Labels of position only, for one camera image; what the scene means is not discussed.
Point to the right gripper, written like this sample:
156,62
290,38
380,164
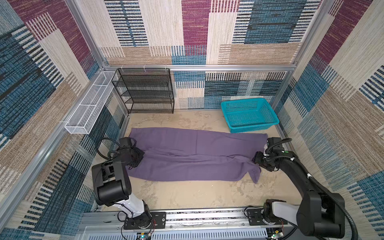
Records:
261,159

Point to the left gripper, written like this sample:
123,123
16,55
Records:
141,153

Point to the purple trousers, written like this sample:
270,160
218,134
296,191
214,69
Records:
173,155

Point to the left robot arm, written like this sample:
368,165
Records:
112,186

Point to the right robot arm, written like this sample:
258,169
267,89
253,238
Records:
319,213

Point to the teal plastic basket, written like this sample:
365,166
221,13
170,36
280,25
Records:
247,115

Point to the black mesh shelf rack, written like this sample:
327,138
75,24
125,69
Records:
145,90

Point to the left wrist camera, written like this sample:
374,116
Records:
127,142

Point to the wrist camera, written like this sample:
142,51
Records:
127,142
274,143

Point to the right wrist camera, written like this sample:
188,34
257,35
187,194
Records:
274,143

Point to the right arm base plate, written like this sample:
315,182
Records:
257,217

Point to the white wire mesh tray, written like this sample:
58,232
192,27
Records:
87,112

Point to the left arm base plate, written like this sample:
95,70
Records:
156,221

